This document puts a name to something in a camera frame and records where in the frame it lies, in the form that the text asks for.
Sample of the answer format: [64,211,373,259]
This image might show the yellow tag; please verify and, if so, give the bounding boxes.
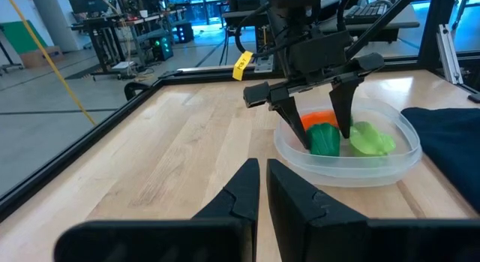
[232,50,254,82]

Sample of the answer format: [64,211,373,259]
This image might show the cardboard box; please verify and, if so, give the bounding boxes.
[20,46,64,69]

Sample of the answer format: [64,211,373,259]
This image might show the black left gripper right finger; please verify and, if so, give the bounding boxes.
[265,158,480,262]

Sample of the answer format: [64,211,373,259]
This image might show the clear plastic tupperware container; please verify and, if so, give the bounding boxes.
[273,98,423,188]

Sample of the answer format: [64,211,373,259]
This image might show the dark flat monitor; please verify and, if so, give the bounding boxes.
[65,0,110,14]

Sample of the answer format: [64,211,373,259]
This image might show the orange toy carrot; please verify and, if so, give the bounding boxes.
[299,110,338,131]

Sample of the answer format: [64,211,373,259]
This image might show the dark blue folded cloth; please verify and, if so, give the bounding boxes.
[400,107,480,214]

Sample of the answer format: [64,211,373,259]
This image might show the black keyboard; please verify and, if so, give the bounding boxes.
[344,2,393,26]

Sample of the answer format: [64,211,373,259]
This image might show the dark grey table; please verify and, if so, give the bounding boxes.
[220,0,421,55]

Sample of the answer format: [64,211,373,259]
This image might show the yellow hanging cable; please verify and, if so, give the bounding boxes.
[3,0,97,126]

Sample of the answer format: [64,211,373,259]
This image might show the black-legged work desk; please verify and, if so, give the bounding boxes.
[70,8,188,77]

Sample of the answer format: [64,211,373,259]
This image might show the silver aluminium bracket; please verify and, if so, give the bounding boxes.
[436,23,464,85]

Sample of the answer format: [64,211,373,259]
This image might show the green panel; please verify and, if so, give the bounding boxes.
[0,20,56,56]

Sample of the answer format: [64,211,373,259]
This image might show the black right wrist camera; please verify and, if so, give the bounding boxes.
[286,27,356,75]

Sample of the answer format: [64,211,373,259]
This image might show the computer tower green lights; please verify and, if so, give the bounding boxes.
[149,35,174,62]

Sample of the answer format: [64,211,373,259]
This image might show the dark green toy pepper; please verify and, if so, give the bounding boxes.
[306,122,341,157]

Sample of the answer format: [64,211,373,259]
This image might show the black aluminium table frame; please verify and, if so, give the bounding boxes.
[0,0,480,224]

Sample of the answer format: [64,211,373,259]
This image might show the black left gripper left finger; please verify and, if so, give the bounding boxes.
[54,158,261,262]

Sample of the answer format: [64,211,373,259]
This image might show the lime green toy produce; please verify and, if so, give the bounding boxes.
[349,121,397,157]

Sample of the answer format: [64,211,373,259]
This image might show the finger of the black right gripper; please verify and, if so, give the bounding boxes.
[328,77,363,140]
[271,96,312,150]

